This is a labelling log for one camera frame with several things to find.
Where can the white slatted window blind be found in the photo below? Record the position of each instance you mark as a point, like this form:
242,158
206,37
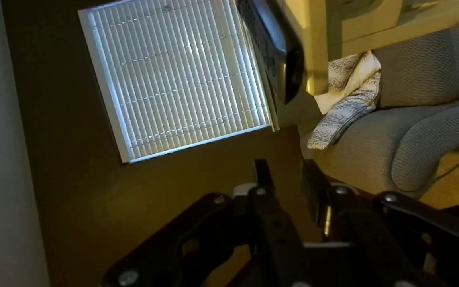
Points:
182,74

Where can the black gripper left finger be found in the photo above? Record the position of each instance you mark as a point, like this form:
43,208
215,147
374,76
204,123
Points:
271,233

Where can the grey fabric sofa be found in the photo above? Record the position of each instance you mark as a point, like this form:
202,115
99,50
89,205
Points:
425,128

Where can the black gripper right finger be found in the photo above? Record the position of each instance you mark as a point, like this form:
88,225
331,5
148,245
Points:
389,233

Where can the grey striped pillow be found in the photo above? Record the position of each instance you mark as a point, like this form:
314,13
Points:
346,112

